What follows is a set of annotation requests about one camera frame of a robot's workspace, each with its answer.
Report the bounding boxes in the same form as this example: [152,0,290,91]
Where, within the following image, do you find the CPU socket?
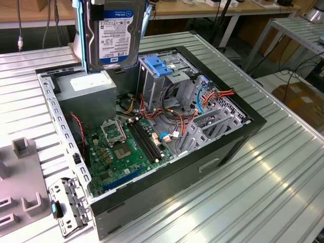
[112,143,133,160]

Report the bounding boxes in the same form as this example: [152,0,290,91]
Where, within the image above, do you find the grey parts rack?
[0,136,53,230]

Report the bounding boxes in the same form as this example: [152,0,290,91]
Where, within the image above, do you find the black blue latch clip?
[50,199,64,220]

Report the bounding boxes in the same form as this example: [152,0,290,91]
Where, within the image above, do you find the metal socket cover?
[100,118,127,147]

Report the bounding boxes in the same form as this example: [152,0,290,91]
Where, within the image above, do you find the wooden desk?
[0,0,302,49]

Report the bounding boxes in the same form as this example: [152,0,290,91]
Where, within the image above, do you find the black PC case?
[34,30,268,240]

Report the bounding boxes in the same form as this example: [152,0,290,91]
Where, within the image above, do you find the brown cardboard box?
[272,80,324,127]

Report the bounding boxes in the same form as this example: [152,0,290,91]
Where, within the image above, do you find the cable with metal plug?
[15,0,25,53]

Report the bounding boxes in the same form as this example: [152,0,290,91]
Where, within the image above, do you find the grey power supply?
[54,69,117,132]

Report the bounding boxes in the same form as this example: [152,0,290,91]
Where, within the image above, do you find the grey slot bracket latch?
[48,176,92,239]

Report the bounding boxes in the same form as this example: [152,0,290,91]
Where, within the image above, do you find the blue plastic drive latch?
[144,56,173,78]

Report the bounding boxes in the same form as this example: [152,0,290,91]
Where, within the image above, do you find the blue expansion slot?
[103,167,145,192]

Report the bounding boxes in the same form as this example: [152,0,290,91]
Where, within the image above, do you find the yellow black power wires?
[116,93,136,116]

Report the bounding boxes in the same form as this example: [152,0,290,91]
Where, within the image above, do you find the grey metal drive cage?
[138,52,200,112]

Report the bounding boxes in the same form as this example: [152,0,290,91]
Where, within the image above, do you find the RAM slot black clips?
[127,120,154,164]
[134,120,160,164]

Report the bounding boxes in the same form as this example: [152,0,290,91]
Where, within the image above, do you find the metal slat side table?
[244,17,324,74]

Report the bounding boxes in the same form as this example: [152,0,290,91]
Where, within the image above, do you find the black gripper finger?
[90,0,106,21]

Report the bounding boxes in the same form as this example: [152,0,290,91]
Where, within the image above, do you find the orange red power wire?
[138,87,236,139]

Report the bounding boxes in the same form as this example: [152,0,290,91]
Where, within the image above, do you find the grey metal disk bay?
[177,106,248,156]

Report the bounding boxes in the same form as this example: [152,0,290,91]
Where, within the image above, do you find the hard disk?
[75,0,153,74]

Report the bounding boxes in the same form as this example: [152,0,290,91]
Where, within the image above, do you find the RAM slot white clips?
[130,120,157,164]
[137,120,164,164]

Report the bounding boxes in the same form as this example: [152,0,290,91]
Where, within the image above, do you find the blue data wire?
[159,85,216,140]

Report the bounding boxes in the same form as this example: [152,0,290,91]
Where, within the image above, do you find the black sleeved cable bundle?
[160,82,185,122]

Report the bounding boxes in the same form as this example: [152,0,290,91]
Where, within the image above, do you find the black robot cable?
[42,0,60,49]

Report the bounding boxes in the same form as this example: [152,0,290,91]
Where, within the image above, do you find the green motherboard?
[85,117,175,198]

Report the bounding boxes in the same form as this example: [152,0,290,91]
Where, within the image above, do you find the black case fan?
[67,111,90,169]

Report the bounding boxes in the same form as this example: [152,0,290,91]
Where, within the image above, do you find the red black fan wire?
[70,113,87,155]

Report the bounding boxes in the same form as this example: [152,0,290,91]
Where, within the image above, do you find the black stand pole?
[209,0,235,51]

